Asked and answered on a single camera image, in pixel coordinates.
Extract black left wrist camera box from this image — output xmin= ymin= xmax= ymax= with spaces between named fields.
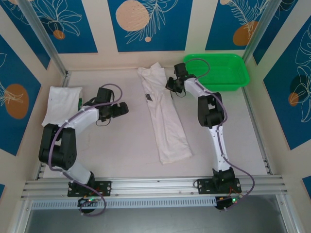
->
xmin=95 ymin=87 xmax=115 ymax=104

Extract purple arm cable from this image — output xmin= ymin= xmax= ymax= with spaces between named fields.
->
xmin=48 ymin=83 xmax=123 ymax=216
xmin=185 ymin=58 xmax=255 ymax=211

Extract grey slotted cable duct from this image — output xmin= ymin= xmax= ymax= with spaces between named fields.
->
xmin=31 ymin=197 xmax=217 ymax=210

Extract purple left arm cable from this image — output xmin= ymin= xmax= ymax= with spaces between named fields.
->
xmin=48 ymin=83 xmax=123 ymax=216

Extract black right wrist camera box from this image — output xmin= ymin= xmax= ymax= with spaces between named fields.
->
xmin=173 ymin=62 xmax=189 ymax=77

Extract circuit board with green light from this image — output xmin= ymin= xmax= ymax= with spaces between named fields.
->
xmin=215 ymin=195 xmax=244 ymax=211
xmin=77 ymin=196 xmax=102 ymax=207

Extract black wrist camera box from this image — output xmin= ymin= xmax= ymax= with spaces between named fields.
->
xmin=95 ymin=87 xmax=115 ymax=104
xmin=173 ymin=62 xmax=189 ymax=77

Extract white t-shirt with black print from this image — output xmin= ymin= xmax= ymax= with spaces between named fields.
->
xmin=137 ymin=62 xmax=194 ymax=165

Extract blue floral wall panel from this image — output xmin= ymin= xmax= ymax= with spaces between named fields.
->
xmin=107 ymin=0 xmax=194 ymax=52
xmin=263 ymin=18 xmax=311 ymax=151
xmin=205 ymin=0 xmax=268 ymax=51
xmin=252 ymin=0 xmax=299 ymax=66
xmin=0 ymin=33 xmax=42 ymax=157
xmin=24 ymin=0 xmax=99 ymax=54
xmin=0 ymin=0 xmax=51 ymax=70

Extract plain white folded t-shirt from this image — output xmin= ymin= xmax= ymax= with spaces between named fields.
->
xmin=41 ymin=85 xmax=83 ymax=127

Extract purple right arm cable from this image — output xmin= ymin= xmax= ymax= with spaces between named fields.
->
xmin=185 ymin=58 xmax=255 ymax=211

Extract grey metal bottom plate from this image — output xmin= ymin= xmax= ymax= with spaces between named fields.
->
xmin=24 ymin=196 xmax=292 ymax=233

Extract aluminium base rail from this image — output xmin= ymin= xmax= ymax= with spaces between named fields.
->
xmin=20 ymin=176 xmax=289 ymax=199

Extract green plastic mesh basket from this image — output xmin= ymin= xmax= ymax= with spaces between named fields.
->
xmin=183 ymin=53 xmax=251 ymax=92

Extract aluminium frame post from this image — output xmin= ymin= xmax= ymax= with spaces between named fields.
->
xmin=242 ymin=0 xmax=286 ymax=64
xmin=17 ymin=0 xmax=69 ymax=78

